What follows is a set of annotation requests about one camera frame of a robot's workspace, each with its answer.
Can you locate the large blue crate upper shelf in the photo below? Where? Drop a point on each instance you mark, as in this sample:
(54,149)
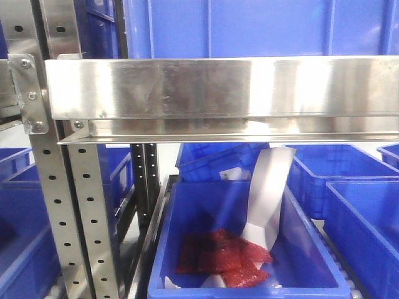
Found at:
(207,29)

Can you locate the stainless steel shelf beam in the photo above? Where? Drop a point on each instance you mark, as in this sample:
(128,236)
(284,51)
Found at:
(277,99)

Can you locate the blue bin back centre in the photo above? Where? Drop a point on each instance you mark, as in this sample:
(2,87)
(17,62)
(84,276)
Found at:
(199,162)

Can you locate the white paper strip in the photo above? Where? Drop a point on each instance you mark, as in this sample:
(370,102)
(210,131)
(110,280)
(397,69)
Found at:
(265,195)

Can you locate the blue bin back right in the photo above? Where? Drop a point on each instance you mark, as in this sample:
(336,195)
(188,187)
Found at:
(315,165)

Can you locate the red plastic bags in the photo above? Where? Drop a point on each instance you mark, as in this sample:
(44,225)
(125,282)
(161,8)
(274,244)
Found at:
(236,260)

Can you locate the blue bin with red bags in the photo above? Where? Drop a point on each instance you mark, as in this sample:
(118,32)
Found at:
(301,266)

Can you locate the blue bin far right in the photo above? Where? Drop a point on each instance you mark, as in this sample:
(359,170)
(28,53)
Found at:
(362,222)

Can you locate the blue bin left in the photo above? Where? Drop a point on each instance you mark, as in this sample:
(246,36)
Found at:
(29,262)

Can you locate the black perforated upright post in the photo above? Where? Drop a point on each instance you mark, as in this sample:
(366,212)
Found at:
(146,181)

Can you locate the perforated steel upright post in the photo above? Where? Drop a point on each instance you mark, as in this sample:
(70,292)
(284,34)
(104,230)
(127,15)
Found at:
(40,35)

